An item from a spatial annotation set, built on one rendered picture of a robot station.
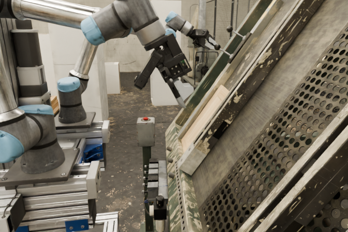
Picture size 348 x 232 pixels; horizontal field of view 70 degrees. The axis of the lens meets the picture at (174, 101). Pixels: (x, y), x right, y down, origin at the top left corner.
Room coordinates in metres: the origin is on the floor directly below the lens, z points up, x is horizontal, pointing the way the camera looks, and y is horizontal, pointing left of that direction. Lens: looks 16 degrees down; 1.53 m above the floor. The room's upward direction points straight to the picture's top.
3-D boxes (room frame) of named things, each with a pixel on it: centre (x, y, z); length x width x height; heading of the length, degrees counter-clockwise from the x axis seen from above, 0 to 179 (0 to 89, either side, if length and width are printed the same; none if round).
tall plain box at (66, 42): (3.70, 1.37, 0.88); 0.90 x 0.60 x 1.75; 9
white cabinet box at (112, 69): (6.13, 1.66, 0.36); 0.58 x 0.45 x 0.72; 99
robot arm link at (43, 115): (0.84, 0.50, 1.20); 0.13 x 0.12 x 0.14; 176
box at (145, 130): (1.61, 0.20, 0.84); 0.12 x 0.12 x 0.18; 3
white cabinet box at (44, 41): (5.21, 2.50, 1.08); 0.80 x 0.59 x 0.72; 9
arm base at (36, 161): (0.85, 0.50, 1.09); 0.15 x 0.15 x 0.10
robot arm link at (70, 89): (1.34, 0.58, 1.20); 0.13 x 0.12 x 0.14; 7
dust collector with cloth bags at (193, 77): (6.92, -0.72, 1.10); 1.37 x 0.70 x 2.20; 9
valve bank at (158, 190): (1.17, 0.10, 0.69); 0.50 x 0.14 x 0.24; 3
